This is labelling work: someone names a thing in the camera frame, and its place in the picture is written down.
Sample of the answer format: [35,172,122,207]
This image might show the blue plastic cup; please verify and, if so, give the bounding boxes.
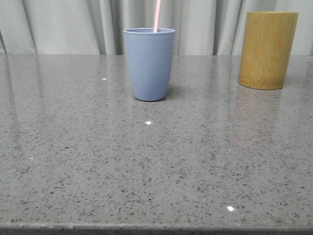
[123,28,176,101]

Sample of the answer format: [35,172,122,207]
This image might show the bamboo wooden cup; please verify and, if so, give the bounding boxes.
[239,11,298,90]

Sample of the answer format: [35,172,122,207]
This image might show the grey-white curtain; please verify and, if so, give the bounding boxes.
[0,0,313,55]

